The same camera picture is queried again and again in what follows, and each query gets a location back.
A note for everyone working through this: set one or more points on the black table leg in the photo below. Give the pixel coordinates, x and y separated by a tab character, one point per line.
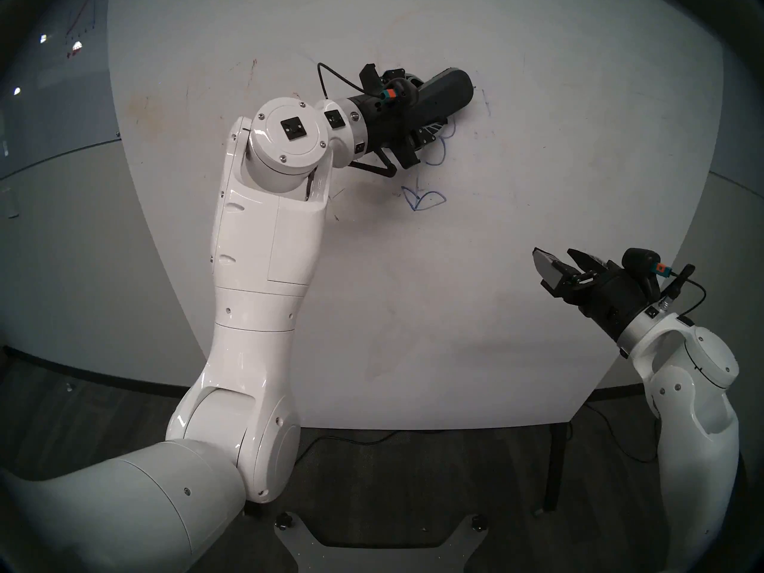
555	467

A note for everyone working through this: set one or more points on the wall board with red marks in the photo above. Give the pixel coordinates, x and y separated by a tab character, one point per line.
71	70

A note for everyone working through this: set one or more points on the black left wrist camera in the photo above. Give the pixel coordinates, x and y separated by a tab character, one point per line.
406	91

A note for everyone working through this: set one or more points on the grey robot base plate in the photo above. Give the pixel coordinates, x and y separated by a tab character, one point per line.
298	554

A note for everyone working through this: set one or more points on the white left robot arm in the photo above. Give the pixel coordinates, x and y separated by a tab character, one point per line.
262	279

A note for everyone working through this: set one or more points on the dark grey whiteboard eraser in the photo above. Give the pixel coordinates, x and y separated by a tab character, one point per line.
447	91

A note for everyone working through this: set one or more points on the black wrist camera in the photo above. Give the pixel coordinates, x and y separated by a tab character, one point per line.
638	260
406	91

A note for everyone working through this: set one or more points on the black base knob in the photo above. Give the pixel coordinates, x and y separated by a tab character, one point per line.
283	521
478	523

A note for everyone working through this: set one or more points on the white wall plate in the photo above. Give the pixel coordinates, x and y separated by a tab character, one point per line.
12	203

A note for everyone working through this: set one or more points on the white whiteboard panel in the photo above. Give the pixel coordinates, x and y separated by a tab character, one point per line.
477	279

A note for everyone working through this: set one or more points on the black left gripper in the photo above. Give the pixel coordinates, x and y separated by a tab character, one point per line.
382	124

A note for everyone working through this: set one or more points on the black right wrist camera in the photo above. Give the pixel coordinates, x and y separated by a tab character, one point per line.
638	260

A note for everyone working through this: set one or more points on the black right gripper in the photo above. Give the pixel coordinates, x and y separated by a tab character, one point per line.
606	300

